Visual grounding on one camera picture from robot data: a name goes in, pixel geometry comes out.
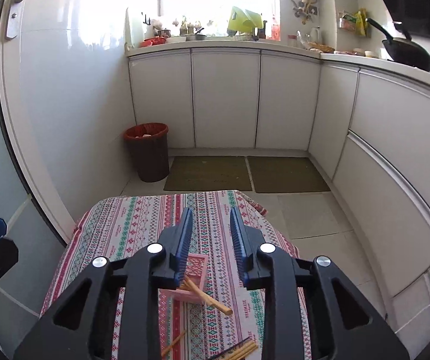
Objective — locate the brown floor mat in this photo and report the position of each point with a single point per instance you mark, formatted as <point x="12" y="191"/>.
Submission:
<point x="289" y="175"/>
<point x="208" y="173"/>

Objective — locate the green plastic container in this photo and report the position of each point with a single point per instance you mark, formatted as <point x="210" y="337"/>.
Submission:
<point x="244" y="22"/>

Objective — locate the lone bamboo chopstick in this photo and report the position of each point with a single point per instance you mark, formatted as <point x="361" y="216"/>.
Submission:
<point x="174" y="342"/>

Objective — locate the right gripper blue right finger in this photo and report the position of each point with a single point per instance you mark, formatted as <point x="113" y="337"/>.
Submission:
<point x="246" y="242"/>

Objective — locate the black wok pan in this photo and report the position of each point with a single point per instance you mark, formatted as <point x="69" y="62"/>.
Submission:
<point x="403" y="49"/>

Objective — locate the red-lined dark trash bin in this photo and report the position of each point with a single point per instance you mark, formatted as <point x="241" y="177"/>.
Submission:
<point x="148" y="148"/>

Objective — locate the patterned tablecloth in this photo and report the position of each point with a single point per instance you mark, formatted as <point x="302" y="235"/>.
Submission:
<point x="117" y="227"/>

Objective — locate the right brown floor mat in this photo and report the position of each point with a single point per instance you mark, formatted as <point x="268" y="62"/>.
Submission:
<point x="289" y="175"/>

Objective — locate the black thin chopstick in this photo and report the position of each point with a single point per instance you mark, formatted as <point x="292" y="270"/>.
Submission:
<point x="231" y="349"/>

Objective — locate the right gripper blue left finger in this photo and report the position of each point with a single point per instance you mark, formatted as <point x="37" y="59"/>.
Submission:
<point x="176" y="241"/>

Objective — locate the silver door handle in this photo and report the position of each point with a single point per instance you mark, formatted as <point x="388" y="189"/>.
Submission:
<point x="14" y="19"/>

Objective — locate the left brown floor mat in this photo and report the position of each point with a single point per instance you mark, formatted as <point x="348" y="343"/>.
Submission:
<point x="208" y="173"/>

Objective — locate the pink perforated utensil basket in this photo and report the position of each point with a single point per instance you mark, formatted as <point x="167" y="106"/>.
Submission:
<point x="195" y="270"/>

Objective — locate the bamboo chopstick in basket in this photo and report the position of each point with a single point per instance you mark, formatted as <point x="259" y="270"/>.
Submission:
<point x="210" y="301"/>

